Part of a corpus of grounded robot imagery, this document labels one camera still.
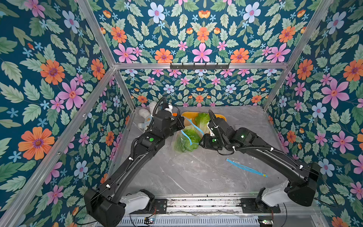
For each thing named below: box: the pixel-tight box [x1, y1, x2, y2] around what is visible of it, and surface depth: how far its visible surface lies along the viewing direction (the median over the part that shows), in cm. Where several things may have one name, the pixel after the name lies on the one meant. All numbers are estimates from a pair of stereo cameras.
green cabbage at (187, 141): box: [172, 128, 202, 153], surface depth 73 cm
